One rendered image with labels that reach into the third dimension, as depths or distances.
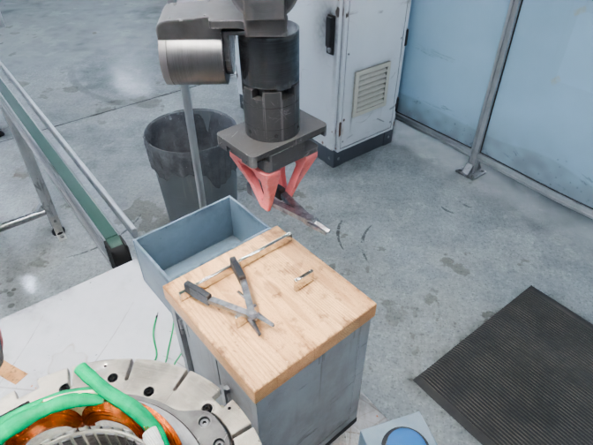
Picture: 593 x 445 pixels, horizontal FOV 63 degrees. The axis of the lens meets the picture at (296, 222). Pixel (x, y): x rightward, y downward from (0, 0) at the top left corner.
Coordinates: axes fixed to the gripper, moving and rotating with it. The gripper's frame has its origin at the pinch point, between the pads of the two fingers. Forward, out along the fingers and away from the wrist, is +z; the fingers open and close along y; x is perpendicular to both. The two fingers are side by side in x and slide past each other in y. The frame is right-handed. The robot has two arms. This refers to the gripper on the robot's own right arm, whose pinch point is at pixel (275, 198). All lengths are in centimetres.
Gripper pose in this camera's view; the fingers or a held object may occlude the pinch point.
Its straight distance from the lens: 57.1
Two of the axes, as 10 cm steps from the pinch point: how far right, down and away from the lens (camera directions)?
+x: 6.5, 4.8, -5.8
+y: -7.6, 4.2, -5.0
